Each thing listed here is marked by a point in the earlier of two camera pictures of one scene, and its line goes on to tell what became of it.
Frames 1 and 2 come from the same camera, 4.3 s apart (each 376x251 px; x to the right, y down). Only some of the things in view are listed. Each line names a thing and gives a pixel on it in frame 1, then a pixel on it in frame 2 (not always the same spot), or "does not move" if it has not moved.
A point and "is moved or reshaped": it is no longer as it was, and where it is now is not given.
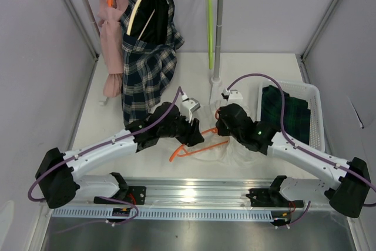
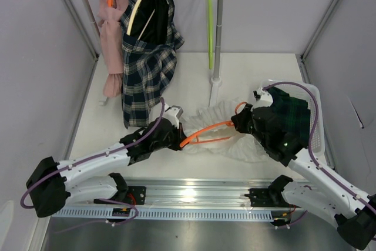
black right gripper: [221, 131] to [239, 120]
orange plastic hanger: [182, 151] is moved or reshaped
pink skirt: [109, 18] does not move
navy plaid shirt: [150, 39] does not move
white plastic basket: [310, 93] does not move
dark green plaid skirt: [296, 115] does not move
